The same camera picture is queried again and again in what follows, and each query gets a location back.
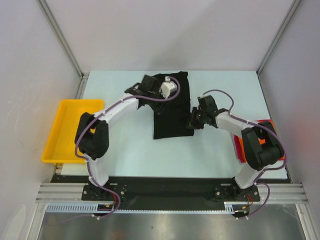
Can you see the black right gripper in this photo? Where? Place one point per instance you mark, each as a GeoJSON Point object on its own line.
{"type": "Point", "coordinates": [192, 123]}

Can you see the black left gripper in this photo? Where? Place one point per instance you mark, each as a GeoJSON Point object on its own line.
{"type": "Point", "coordinates": [157, 92]}

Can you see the black t-shirt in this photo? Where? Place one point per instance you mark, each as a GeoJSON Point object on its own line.
{"type": "Point", "coordinates": [172, 121]}

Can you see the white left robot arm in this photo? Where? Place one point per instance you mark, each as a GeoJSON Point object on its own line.
{"type": "Point", "coordinates": [92, 138]}

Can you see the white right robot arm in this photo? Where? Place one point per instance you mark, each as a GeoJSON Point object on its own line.
{"type": "Point", "coordinates": [247, 177]}

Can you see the orange folded t-shirt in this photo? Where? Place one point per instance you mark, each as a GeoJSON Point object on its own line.
{"type": "Point", "coordinates": [259, 156]}

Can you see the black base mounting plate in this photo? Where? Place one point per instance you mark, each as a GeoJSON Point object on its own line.
{"type": "Point", "coordinates": [144, 180]}

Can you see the yellow plastic tray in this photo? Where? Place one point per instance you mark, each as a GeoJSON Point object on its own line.
{"type": "Point", "coordinates": [60, 145]}

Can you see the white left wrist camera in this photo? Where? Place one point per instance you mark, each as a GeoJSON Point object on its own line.
{"type": "Point", "coordinates": [168, 87]}

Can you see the grey slotted cable duct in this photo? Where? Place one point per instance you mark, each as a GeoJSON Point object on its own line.
{"type": "Point", "coordinates": [104, 208]}

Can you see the left aluminium corner post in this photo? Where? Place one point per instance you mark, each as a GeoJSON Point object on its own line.
{"type": "Point", "coordinates": [53, 23]}

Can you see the aluminium corner post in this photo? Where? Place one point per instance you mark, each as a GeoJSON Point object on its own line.
{"type": "Point", "coordinates": [289, 16]}
{"type": "Point", "coordinates": [53, 23]}

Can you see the right aluminium corner post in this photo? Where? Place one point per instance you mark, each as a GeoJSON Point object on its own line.
{"type": "Point", "coordinates": [289, 16]}

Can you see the aluminium frame rail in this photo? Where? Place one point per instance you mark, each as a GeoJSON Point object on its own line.
{"type": "Point", "coordinates": [160, 193]}

